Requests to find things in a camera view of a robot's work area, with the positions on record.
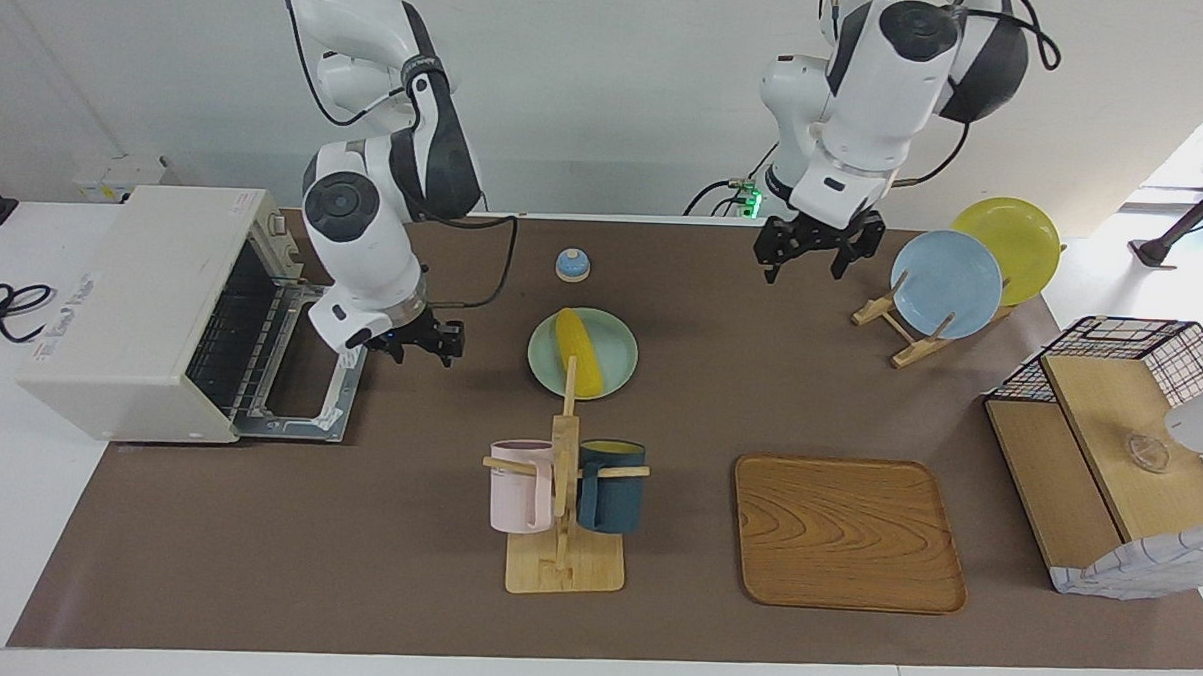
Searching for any yellow banana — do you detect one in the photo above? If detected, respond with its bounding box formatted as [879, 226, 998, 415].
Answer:
[552, 307, 608, 397]

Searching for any pale green plate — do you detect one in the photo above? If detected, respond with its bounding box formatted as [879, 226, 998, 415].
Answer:
[525, 305, 641, 402]

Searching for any white toaster oven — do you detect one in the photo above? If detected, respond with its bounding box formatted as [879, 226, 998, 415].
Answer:
[15, 180, 375, 453]

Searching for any light blue plate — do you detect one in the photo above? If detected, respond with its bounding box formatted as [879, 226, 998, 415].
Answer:
[888, 228, 1006, 342]

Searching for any wooden plate rack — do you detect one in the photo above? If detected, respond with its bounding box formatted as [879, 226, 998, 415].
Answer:
[851, 267, 1015, 373]

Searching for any pink mug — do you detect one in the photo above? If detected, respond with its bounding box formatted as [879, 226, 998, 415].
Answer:
[487, 438, 557, 535]

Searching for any yellow plate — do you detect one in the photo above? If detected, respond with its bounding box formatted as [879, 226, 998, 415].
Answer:
[949, 195, 1064, 308]

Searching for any dark teal mug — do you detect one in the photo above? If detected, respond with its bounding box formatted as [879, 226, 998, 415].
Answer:
[575, 438, 648, 536]

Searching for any brown table mat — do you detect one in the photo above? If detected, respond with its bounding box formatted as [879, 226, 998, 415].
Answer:
[7, 198, 1203, 676]

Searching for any wooden mug tree stand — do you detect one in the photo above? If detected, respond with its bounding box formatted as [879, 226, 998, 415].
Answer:
[479, 352, 655, 599]

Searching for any wooden serving tray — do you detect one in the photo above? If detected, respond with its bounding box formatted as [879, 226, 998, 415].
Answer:
[729, 454, 972, 617]

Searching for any wooden two-level shelf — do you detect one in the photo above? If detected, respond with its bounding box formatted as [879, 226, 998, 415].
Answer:
[981, 350, 1203, 575]

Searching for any black floor stand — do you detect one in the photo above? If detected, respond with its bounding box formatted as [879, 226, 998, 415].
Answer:
[1127, 156, 1203, 270]

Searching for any white power box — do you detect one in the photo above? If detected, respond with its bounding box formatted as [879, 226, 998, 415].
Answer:
[73, 152, 179, 207]

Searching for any small clear glass dish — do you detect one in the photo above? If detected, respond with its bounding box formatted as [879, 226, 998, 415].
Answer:
[1127, 433, 1171, 473]

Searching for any cable plug with green light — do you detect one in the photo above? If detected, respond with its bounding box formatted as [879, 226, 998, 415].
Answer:
[684, 141, 781, 221]

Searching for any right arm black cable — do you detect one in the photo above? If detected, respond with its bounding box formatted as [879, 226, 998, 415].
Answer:
[259, 0, 527, 312]

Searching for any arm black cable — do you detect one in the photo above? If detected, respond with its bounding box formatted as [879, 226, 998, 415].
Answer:
[812, 0, 1065, 195]
[259, 0, 527, 312]

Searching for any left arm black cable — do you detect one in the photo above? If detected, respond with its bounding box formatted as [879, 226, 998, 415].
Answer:
[812, 0, 1065, 195]

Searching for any coiled black cable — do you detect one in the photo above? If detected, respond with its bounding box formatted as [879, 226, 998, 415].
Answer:
[0, 282, 56, 350]

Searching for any wire basket with plaid cloth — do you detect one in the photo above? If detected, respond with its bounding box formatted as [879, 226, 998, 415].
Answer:
[978, 311, 1203, 602]

